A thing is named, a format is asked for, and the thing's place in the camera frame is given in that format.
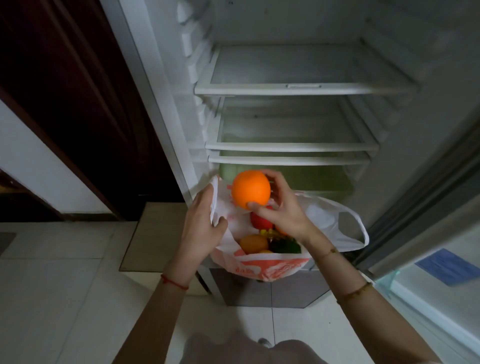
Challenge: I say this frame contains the person's left hand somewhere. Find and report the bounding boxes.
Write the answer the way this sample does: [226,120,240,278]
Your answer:
[179,186,229,266]

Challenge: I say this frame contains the person's right hand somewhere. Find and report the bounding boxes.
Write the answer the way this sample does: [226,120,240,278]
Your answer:
[247,169,320,249]

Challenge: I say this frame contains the large orange fruit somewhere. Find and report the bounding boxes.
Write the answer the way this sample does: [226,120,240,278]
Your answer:
[231,170,271,210]

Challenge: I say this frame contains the white plastic shopping bag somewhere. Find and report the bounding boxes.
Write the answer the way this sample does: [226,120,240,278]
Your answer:
[208,175,370,283]

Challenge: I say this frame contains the person's left forearm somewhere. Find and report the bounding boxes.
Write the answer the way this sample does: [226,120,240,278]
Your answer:
[112,260,211,364]

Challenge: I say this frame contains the person's right forearm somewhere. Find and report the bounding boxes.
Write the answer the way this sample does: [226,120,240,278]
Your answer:
[303,233,444,364]

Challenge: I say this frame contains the red fruit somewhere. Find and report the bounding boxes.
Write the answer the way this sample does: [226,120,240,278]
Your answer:
[250,205,277,230]

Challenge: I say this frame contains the small orange fruit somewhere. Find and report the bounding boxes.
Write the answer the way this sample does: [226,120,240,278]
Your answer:
[239,234,270,255]

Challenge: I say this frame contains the dark green vegetable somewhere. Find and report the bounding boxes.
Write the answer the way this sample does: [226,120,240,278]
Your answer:
[269,238,302,255]

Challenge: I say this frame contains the glass crisper cover shelf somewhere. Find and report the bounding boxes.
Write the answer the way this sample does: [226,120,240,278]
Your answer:
[208,150,372,167]

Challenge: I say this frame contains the clear crisper drawer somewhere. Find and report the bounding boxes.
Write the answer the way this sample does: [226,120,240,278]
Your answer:
[217,164,358,196]

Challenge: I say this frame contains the brown floor mat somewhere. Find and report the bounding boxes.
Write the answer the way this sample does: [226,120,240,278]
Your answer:
[119,202,193,273]

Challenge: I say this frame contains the wide glass refrigerator shelf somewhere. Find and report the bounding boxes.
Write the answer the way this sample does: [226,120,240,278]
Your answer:
[193,44,419,97]

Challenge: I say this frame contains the person's gray shorts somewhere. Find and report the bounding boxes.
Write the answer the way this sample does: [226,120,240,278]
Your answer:
[183,329,328,364]

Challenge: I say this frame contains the white refrigerator door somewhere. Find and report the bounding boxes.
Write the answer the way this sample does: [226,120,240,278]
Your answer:
[354,125,480,364]

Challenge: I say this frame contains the white refrigerator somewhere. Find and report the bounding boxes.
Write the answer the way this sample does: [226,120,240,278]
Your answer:
[100,0,480,309]

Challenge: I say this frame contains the blue sticker label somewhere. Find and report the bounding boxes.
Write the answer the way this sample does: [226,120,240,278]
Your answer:
[414,248,480,287]

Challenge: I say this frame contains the dark wooden door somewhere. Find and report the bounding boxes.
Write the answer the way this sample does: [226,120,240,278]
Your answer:
[0,0,185,223]

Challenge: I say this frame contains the red string bracelet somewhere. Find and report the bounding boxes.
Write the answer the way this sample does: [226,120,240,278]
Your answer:
[160,274,189,291]

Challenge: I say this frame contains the brown beaded bracelet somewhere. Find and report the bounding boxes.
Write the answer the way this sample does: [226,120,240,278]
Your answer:
[336,282,374,304]

